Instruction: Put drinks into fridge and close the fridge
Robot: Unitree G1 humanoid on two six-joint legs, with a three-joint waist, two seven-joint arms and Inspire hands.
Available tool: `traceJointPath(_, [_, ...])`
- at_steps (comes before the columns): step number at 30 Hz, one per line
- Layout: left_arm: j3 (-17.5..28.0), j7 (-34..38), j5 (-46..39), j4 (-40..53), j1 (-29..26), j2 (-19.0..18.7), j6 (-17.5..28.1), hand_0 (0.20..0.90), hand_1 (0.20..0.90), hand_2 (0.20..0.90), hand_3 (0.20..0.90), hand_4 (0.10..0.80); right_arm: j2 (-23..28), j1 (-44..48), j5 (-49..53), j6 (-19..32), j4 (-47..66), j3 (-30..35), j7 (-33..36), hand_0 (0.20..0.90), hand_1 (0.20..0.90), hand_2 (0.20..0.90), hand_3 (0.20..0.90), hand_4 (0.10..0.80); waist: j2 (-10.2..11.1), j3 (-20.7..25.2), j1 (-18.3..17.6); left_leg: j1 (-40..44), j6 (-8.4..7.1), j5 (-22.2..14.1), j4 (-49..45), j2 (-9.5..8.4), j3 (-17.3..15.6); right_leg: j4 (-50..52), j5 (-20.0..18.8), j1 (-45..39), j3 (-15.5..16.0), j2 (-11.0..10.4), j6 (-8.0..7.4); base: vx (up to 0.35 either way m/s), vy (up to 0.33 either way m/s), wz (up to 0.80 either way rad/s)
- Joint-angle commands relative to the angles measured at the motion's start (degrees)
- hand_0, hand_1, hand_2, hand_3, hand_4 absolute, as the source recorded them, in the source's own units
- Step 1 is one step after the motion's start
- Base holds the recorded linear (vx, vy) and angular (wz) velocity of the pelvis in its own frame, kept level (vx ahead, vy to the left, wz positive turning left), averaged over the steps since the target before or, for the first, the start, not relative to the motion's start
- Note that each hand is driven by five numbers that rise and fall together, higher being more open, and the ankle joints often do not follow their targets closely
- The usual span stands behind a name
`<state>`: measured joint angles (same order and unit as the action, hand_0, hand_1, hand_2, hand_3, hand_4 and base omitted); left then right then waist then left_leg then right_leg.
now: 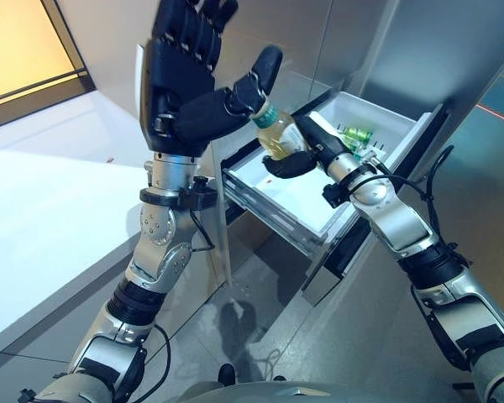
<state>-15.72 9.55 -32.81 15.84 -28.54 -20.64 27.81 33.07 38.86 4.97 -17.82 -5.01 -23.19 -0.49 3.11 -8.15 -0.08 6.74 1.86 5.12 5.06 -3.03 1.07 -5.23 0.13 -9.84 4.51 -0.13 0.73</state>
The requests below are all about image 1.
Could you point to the stainless steel fridge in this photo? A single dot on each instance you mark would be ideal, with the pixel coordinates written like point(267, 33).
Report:
point(361, 42)

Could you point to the white counter cabinet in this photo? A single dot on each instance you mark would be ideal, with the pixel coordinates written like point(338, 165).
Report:
point(46, 210)

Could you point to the white fridge drawer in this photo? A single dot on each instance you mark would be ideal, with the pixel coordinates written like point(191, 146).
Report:
point(294, 197)

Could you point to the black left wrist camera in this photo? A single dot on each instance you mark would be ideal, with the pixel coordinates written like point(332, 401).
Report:
point(197, 196)

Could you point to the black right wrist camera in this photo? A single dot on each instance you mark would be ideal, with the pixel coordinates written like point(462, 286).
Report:
point(334, 194)

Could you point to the yellow tea bottle green cap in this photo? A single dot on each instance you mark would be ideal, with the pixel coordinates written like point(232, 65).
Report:
point(279, 134)

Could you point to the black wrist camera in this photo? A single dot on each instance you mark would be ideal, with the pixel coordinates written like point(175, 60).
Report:
point(197, 196)
point(334, 194)

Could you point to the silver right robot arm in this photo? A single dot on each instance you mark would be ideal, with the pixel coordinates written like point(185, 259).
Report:
point(403, 226)

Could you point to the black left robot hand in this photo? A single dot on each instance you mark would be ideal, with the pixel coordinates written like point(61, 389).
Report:
point(180, 84)

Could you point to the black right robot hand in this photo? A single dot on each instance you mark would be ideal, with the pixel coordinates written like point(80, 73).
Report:
point(323, 144)

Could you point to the yellow window with dark frame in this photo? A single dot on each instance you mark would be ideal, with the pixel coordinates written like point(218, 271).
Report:
point(17, 50)

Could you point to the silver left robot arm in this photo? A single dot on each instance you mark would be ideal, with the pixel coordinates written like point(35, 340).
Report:
point(159, 226)

